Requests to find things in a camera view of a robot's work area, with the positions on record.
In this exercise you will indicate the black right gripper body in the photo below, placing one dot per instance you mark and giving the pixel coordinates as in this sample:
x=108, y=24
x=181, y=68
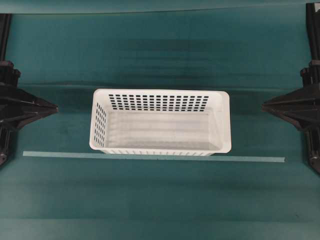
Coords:
x=303, y=106

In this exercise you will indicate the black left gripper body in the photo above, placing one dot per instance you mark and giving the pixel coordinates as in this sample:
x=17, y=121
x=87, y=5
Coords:
x=17, y=107

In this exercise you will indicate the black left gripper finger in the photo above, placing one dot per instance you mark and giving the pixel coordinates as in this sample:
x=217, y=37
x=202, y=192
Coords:
x=37, y=103
x=40, y=115

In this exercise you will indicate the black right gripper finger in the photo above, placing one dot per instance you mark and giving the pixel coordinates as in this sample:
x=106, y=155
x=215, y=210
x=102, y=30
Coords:
x=279, y=115
x=282, y=102

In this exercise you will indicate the white perforated plastic basket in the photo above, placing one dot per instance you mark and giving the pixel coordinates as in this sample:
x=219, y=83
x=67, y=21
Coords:
x=160, y=122

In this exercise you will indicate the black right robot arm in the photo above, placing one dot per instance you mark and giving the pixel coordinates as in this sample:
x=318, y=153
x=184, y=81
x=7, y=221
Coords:
x=311, y=77

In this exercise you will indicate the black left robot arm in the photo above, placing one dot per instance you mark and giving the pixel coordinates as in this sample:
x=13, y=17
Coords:
x=8, y=76

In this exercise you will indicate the light green tape strip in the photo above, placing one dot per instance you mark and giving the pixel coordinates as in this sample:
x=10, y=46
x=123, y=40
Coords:
x=213, y=158

